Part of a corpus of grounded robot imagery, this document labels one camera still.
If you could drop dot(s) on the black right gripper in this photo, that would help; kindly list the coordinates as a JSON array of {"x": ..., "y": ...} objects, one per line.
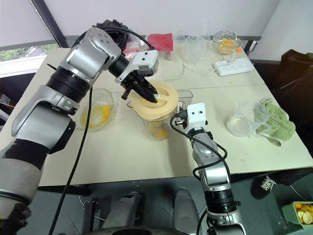
[{"x": 182, "y": 117}]

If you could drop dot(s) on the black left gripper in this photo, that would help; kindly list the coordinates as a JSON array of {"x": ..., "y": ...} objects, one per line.
[{"x": 132, "y": 83}]

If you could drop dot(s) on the cream blender lid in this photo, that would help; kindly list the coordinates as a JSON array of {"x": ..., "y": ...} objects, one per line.
[{"x": 168, "y": 98}]

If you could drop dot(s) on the clear blender jar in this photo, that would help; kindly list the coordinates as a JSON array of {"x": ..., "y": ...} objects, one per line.
[{"x": 159, "y": 127}]

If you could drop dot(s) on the clear glass fruit bowl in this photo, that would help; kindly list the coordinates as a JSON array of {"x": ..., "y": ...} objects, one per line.
[{"x": 105, "y": 98}]

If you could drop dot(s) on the yellow item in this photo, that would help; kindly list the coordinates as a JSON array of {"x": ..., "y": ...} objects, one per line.
[{"x": 104, "y": 113}]

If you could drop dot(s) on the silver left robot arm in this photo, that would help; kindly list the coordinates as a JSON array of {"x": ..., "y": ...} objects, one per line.
[{"x": 80, "y": 58}]

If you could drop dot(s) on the green box of fruit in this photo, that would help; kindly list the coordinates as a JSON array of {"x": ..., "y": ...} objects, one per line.
[{"x": 288, "y": 215}]

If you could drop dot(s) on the red and white packets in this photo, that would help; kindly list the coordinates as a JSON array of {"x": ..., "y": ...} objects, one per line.
[{"x": 133, "y": 50}]

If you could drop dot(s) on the red cloth in plastic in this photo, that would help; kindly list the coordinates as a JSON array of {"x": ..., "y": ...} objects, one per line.
[{"x": 160, "y": 41}]

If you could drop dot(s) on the clear plastic measuring cup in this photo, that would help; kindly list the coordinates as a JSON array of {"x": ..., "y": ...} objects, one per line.
[{"x": 196, "y": 49}]

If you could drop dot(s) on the white power strip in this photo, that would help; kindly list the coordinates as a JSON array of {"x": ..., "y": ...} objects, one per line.
[{"x": 233, "y": 67}]

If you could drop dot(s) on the grey right robot leg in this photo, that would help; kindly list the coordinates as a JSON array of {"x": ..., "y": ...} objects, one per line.
[{"x": 185, "y": 208}]

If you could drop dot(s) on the grey robot leg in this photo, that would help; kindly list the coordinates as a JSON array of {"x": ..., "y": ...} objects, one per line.
[
  {"x": 124, "y": 210},
  {"x": 185, "y": 208}
]

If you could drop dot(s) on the ribbed glass bowl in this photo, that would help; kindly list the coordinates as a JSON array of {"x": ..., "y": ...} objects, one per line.
[{"x": 223, "y": 35}]

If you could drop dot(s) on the green towel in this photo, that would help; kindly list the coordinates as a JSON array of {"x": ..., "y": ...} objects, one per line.
[{"x": 278, "y": 120}]

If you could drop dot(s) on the black and white shoe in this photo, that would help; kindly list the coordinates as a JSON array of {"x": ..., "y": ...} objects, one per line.
[{"x": 265, "y": 187}]

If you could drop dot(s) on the grey left robot leg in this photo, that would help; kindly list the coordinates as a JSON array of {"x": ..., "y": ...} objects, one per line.
[{"x": 124, "y": 210}]

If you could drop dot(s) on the dark brown chair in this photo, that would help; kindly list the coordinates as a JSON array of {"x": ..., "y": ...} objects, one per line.
[{"x": 296, "y": 71}]

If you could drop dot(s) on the orange peels in bin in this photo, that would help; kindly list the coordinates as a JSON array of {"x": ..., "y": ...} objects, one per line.
[{"x": 304, "y": 213}]

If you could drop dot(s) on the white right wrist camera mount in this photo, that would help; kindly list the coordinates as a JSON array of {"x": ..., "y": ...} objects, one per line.
[{"x": 196, "y": 113}]

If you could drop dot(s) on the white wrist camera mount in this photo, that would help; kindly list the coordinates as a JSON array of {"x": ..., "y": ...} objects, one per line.
[
  {"x": 144, "y": 61},
  {"x": 196, "y": 113}
]

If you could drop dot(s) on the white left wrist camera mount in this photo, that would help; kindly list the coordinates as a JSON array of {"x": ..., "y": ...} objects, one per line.
[{"x": 144, "y": 61}]

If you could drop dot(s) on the black window frame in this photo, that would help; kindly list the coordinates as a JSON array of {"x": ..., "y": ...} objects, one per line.
[{"x": 51, "y": 24}]

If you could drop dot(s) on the black table leg frame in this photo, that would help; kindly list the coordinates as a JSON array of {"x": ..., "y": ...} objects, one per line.
[{"x": 90, "y": 214}]

